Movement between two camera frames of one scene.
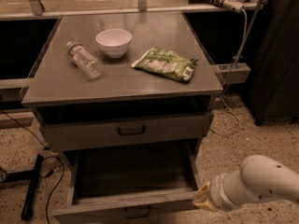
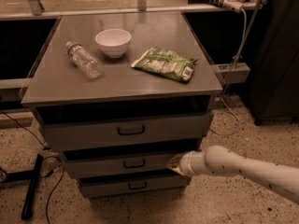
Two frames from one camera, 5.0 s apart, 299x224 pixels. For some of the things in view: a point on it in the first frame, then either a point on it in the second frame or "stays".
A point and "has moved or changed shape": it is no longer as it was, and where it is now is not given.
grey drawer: (137, 184) has moved or changed shape
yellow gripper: (215, 190) to (187, 164)
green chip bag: (167, 63) stays
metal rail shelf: (18, 2) stays
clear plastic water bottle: (83, 58) stays
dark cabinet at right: (273, 92) stays
